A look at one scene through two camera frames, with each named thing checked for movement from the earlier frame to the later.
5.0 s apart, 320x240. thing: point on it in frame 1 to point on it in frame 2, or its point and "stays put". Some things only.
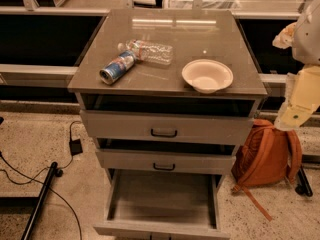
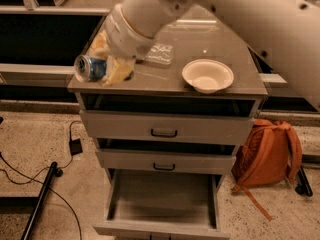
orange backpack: x=265 y=157 stays put
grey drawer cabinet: x=168 y=97 stays put
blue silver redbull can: x=125 y=60 to x=89 y=69
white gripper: x=309 y=42 to x=124 y=39
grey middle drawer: x=165 y=162 stays put
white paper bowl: x=207 y=75 stays put
